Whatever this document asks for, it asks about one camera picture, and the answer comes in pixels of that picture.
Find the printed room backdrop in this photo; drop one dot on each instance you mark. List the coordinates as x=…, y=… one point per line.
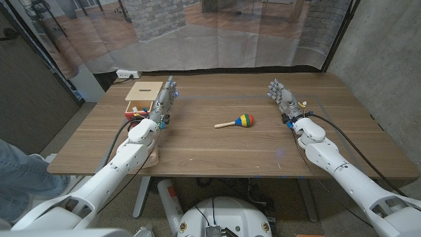
x=210, y=39

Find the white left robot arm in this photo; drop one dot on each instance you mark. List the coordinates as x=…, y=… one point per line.
x=108, y=177

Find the white cylinder with orange label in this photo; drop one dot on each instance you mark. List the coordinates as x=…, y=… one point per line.
x=171, y=204

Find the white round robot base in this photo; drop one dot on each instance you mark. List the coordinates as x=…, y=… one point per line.
x=227, y=215

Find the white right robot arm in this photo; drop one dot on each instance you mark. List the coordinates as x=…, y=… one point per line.
x=355, y=184

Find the black backdrop frame pole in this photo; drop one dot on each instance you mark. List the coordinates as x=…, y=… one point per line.
x=42, y=49
x=340, y=36

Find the white power strip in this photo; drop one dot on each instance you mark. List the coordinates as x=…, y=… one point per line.
x=126, y=74

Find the person's leg in jeans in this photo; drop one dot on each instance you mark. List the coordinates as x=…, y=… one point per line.
x=23, y=177

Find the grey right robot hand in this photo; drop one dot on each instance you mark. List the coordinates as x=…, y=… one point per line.
x=286, y=98

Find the grey electronics module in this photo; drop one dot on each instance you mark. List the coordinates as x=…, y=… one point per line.
x=217, y=231

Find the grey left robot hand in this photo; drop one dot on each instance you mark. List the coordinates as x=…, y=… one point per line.
x=162, y=103

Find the striped wooden maraca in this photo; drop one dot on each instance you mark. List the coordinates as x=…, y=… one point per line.
x=244, y=120

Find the light wooden slotted box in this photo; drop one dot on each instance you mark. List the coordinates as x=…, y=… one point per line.
x=144, y=90

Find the light wooden block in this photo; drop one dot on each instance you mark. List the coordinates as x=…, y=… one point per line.
x=154, y=161

